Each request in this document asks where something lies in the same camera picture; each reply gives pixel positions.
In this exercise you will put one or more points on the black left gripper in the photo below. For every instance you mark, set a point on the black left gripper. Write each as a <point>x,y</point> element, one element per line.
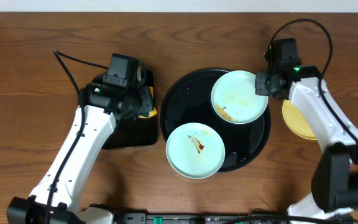
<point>148,101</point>

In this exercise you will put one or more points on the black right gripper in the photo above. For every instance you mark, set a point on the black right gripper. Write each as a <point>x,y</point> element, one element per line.
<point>261,89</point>

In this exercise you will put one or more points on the yellow green scrub sponge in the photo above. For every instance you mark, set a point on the yellow green scrub sponge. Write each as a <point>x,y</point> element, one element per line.
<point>148,109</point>

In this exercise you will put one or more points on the yellow plate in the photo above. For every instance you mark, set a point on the yellow plate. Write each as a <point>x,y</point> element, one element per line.
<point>296,121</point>

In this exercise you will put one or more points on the mint plate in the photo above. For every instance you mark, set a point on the mint plate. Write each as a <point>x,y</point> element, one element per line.
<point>234,100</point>
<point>195,150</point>

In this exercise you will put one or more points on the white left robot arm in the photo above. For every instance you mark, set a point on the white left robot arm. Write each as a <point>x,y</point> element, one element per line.
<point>56,198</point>

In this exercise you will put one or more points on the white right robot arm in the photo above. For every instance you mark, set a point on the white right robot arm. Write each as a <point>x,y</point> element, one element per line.
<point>334,186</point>

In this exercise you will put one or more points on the black rectangular water tray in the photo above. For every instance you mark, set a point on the black rectangular water tray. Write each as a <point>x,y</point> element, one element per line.
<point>139,132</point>

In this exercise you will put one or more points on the black round serving tray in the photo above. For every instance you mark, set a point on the black round serving tray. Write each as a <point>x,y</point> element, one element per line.
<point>189,101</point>

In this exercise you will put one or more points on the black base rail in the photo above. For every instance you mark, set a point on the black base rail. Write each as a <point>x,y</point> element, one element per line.
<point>177,218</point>

